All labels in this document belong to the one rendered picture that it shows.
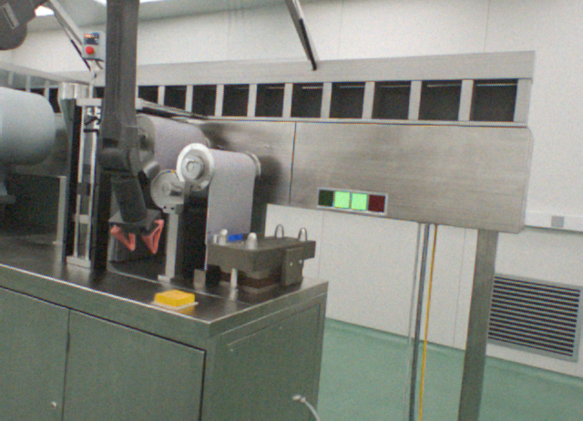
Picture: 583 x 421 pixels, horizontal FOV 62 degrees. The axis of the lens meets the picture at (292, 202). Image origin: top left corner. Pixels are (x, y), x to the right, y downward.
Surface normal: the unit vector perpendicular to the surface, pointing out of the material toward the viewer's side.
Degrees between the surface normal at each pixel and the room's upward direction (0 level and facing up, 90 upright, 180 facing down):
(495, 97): 90
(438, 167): 90
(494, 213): 90
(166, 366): 90
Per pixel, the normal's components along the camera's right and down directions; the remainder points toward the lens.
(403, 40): -0.48, 0.00
